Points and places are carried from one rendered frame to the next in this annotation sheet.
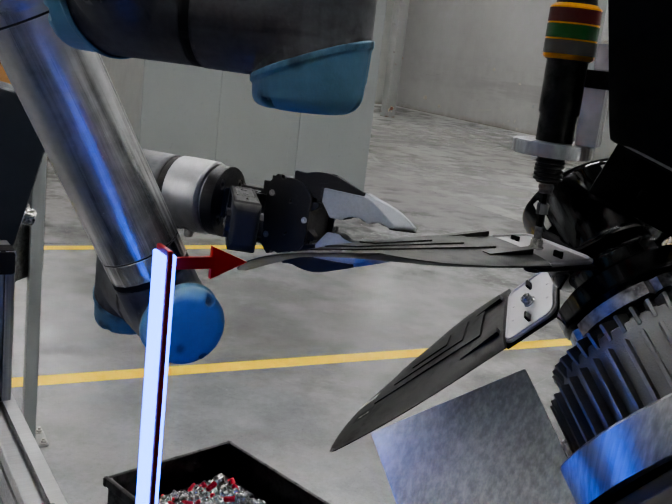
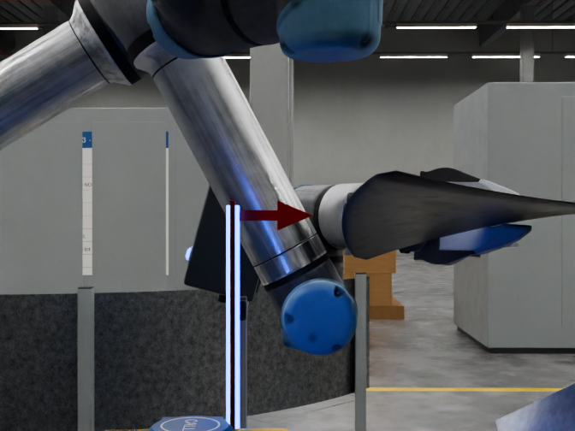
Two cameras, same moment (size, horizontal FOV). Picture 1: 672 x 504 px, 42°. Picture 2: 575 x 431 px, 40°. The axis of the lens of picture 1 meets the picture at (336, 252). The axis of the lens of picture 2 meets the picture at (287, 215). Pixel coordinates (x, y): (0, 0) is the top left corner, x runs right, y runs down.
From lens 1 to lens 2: 28 cm
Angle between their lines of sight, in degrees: 32
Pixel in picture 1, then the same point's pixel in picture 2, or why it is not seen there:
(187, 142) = (533, 293)
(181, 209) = (333, 225)
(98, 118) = (231, 132)
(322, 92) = (321, 24)
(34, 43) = (178, 77)
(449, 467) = not seen: outside the picture
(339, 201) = not seen: hidden behind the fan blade
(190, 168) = (341, 189)
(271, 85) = (283, 30)
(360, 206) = not seen: hidden behind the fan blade
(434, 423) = (559, 407)
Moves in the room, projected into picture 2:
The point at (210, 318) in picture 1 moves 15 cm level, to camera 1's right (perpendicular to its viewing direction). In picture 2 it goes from (340, 309) to (494, 320)
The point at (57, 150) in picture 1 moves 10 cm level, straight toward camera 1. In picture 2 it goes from (204, 164) to (170, 157)
